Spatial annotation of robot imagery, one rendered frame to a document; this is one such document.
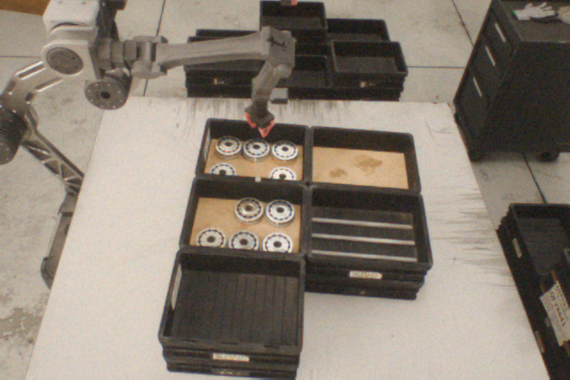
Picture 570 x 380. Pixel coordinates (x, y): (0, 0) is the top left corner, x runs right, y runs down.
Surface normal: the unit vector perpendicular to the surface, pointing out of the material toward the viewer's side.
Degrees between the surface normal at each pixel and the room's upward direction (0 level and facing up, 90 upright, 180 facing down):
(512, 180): 0
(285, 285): 0
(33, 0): 91
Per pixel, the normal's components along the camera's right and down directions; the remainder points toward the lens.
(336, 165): 0.05, -0.67
